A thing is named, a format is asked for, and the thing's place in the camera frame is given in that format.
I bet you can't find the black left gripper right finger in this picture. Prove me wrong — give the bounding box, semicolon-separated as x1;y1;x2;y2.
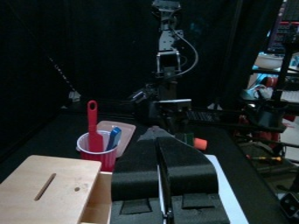
154;126;231;224

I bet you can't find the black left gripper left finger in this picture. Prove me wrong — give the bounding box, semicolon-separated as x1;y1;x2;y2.
110;125;167;224

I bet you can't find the dark green sushi roll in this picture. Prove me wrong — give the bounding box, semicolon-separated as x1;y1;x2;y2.
174;131;195;147

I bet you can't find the white cutting board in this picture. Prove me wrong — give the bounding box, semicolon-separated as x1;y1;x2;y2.
203;154;250;224

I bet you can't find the red plastic cup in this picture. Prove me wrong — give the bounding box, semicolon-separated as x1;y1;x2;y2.
76;129;119;173

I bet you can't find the wooden box with red drawer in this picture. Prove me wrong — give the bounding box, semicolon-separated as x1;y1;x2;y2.
0;154;115;224

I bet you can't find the white ceramic bowl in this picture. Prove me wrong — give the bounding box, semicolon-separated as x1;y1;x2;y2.
254;53;286;70

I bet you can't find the black shelf rack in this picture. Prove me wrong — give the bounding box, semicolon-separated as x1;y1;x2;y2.
250;29;299;103

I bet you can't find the silver frame corner bracket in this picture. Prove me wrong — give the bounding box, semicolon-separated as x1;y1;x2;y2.
68;90;82;103

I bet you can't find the thin diagonal brace cord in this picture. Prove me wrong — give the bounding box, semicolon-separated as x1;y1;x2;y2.
47;55;78;93

